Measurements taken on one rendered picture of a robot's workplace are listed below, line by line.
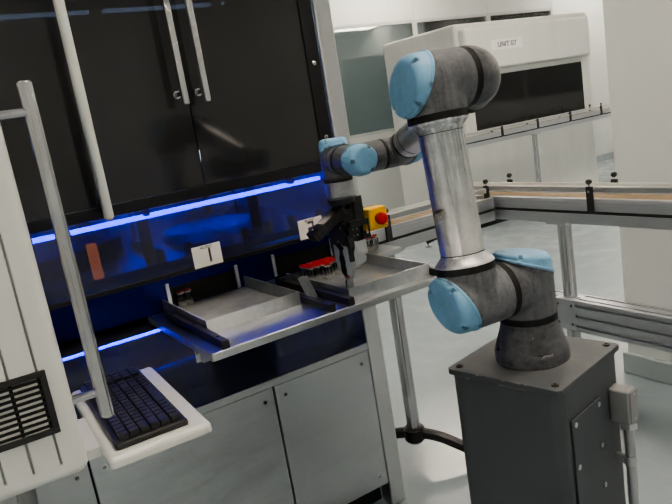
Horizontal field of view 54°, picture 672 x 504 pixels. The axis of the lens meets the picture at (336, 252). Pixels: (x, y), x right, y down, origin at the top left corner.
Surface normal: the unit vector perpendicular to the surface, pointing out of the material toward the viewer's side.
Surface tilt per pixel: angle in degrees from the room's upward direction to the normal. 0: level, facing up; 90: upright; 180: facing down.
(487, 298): 84
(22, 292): 90
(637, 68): 90
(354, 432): 90
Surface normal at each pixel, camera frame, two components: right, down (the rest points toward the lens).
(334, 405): 0.53, 0.09
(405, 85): -0.90, 0.11
